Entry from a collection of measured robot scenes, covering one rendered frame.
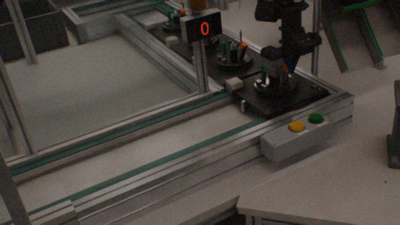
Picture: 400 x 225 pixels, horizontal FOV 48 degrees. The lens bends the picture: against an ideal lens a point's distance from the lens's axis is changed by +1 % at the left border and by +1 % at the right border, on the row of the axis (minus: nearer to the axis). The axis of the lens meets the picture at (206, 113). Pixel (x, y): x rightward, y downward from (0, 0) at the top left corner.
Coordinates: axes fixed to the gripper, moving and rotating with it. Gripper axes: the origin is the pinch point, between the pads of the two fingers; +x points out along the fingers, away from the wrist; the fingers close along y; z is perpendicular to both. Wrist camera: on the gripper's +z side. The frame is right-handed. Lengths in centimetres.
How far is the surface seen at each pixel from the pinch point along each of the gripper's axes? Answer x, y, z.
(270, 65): 3.1, -2.3, -7.4
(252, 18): 22, 47, -93
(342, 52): 5.4, 23.9, -4.0
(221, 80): 11.9, -11.2, -24.7
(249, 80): 12.0, -4.1, -18.1
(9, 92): -8, -76, -22
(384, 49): 8.3, 40.2, -0.9
